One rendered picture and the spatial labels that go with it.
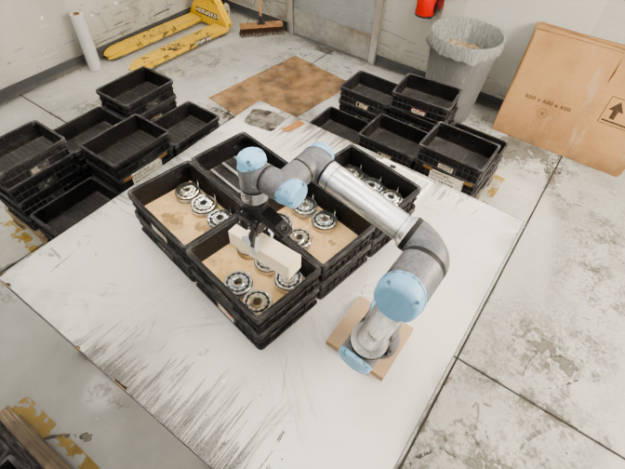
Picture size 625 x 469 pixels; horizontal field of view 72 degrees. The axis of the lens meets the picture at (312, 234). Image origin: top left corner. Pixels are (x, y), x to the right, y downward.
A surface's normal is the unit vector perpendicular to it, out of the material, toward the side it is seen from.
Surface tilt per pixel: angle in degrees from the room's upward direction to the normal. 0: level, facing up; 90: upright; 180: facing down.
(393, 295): 84
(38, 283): 0
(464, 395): 0
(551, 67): 79
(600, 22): 90
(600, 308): 0
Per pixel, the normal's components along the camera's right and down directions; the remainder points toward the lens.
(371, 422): 0.04, -0.65
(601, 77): -0.56, 0.51
